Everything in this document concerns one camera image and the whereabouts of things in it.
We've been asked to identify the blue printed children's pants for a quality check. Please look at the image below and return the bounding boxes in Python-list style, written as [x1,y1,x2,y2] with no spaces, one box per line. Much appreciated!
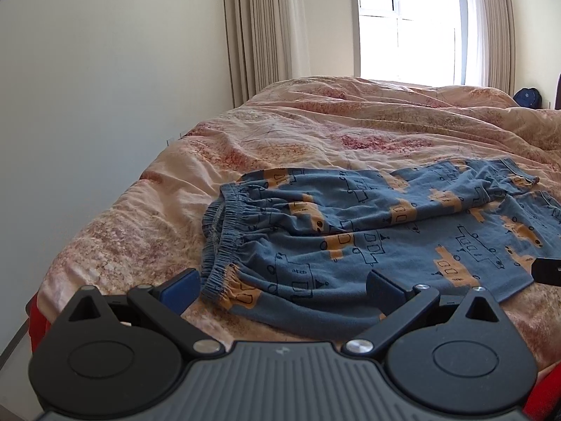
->
[202,159,560,340]

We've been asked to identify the beige curtain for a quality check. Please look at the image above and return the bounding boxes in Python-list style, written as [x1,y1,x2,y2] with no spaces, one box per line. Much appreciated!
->
[466,0,515,94]
[223,0,311,107]

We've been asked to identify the blue cap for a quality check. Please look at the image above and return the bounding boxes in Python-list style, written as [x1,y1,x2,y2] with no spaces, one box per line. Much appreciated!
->
[513,87,542,109]

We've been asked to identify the pink floral duvet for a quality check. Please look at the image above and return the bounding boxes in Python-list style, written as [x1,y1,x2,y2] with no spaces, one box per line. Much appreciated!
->
[36,75,561,375]

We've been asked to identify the beige right curtain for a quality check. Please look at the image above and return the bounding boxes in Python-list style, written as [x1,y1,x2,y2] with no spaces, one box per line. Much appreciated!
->
[466,0,515,94]

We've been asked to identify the red bed base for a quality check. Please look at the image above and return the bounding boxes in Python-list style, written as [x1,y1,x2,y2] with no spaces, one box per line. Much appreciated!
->
[26,295,51,354]

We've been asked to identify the beige left curtain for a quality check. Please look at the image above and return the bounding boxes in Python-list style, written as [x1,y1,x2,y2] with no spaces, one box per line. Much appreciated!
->
[223,0,311,107]

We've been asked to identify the bright window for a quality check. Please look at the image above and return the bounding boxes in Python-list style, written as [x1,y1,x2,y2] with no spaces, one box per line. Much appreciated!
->
[356,0,469,87]

